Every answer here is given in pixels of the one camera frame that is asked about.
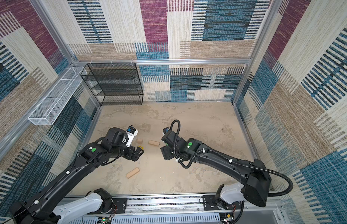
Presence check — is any aluminium mounting rail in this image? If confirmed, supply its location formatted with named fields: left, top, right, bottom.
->
left=44, top=193, right=286, bottom=224

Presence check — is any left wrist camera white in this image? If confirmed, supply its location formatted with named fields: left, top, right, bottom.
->
left=126, top=125, right=138, bottom=147

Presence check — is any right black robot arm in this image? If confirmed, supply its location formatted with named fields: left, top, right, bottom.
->
left=161, top=127, right=272, bottom=209

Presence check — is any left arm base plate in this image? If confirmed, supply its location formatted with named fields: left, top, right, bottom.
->
left=88, top=197, right=128, bottom=215

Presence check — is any black wire shelf rack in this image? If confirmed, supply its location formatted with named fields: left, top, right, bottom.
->
left=81, top=63, right=144, bottom=106

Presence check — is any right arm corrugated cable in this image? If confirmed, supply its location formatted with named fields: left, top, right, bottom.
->
left=170, top=119, right=294, bottom=224

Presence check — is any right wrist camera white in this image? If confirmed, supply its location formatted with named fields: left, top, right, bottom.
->
left=163, top=127, right=170, bottom=135

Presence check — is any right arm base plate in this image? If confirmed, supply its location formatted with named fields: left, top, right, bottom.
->
left=199, top=195, right=242, bottom=211

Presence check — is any white wire mesh basket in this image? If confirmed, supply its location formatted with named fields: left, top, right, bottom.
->
left=28, top=67, right=84, bottom=126

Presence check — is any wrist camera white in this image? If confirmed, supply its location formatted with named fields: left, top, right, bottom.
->
left=126, top=125, right=138, bottom=147
left=163, top=127, right=170, bottom=135

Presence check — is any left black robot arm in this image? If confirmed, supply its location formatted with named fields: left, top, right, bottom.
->
left=10, top=126, right=144, bottom=224

